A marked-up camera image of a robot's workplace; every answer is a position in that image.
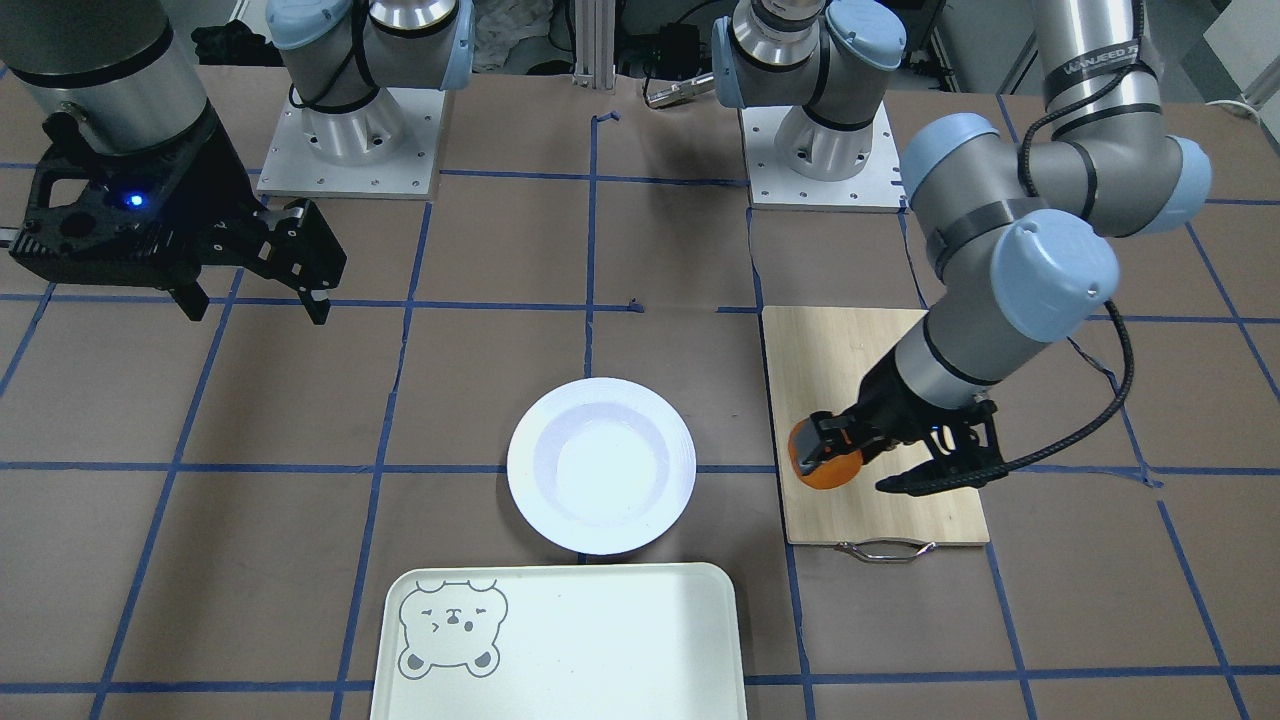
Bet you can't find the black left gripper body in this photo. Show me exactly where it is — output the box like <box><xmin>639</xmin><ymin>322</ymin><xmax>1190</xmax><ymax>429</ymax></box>
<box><xmin>850</xmin><ymin>355</ymin><xmax>1001</xmax><ymax>464</ymax></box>

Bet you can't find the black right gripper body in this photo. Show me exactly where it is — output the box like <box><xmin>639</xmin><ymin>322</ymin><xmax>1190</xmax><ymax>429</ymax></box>
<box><xmin>8</xmin><ymin>104</ymin><xmax>271</xmax><ymax>292</ymax></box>

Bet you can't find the orange fruit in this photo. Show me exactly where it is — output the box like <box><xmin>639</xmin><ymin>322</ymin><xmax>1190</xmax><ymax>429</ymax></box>
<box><xmin>787</xmin><ymin>420</ymin><xmax>864</xmax><ymax>489</ymax></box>

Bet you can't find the white round plate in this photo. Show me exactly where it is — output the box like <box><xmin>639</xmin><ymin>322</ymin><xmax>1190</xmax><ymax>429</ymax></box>
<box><xmin>506</xmin><ymin>377</ymin><xmax>698</xmax><ymax>556</ymax></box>

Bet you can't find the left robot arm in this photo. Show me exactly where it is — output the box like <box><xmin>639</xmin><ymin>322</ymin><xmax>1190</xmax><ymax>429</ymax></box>
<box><xmin>787</xmin><ymin>1</ymin><xmax>1212</xmax><ymax>497</ymax></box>

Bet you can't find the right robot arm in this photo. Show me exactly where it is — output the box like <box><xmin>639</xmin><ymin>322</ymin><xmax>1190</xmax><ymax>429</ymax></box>
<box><xmin>3</xmin><ymin>1</ymin><xmax>475</xmax><ymax>325</ymax></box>

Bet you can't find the cream bear tray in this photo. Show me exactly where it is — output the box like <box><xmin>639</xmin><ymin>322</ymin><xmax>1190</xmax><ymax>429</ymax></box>
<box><xmin>370</xmin><ymin>562</ymin><xmax>748</xmax><ymax>719</ymax></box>

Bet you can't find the wooden cutting board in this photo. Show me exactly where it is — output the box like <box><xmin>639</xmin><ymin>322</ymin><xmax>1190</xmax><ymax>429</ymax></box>
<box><xmin>762</xmin><ymin>305</ymin><xmax>991</xmax><ymax>566</ymax></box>

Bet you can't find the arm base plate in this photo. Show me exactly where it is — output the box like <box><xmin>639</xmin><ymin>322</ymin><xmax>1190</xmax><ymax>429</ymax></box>
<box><xmin>739</xmin><ymin>105</ymin><xmax>905</xmax><ymax>213</ymax></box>
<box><xmin>257</xmin><ymin>88</ymin><xmax>451</xmax><ymax>200</ymax></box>

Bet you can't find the aluminium frame post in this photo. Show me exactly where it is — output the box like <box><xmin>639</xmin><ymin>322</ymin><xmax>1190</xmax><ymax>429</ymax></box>
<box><xmin>572</xmin><ymin>0</ymin><xmax>616</xmax><ymax>94</ymax></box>

